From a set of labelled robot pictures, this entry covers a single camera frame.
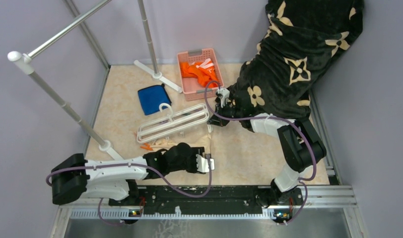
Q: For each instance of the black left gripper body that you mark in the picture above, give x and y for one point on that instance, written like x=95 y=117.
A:
x=190 y=165

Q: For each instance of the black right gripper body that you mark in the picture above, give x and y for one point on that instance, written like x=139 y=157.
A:
x=227 y=111

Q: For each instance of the cream boxer underwear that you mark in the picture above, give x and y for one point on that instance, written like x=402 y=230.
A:
x=204 y=142

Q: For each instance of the white plastic clip hanger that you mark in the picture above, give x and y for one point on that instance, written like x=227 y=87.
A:
x=172 y=122

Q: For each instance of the orange clothes peg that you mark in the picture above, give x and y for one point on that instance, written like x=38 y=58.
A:
x=146 y=146

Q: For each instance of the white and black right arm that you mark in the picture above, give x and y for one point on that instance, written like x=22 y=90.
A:
x=301 y=145

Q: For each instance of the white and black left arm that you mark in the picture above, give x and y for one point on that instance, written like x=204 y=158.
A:
x=77 y=177

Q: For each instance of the pink plastic basket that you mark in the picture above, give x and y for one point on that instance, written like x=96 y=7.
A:
x=191 y=89

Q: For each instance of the orange garment in basket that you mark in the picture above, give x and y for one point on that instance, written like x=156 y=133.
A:
x=202 y=73

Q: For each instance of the blue folded cloth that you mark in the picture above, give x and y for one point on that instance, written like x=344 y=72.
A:
x=151 y=97

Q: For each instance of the black floral blanket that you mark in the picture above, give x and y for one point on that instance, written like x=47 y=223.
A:
x=303 y=40

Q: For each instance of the metal drying rack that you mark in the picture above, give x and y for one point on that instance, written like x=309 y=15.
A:
x=32 y=126

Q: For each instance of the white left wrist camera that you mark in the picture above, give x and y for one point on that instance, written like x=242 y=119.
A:
x=205 y=163

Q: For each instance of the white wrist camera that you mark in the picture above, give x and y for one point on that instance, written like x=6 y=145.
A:
x=205 y=163
x=223 y=95

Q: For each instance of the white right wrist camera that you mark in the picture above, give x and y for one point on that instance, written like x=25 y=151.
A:
x=223 y=95

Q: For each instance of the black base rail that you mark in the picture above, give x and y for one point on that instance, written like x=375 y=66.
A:
x=220 y=200

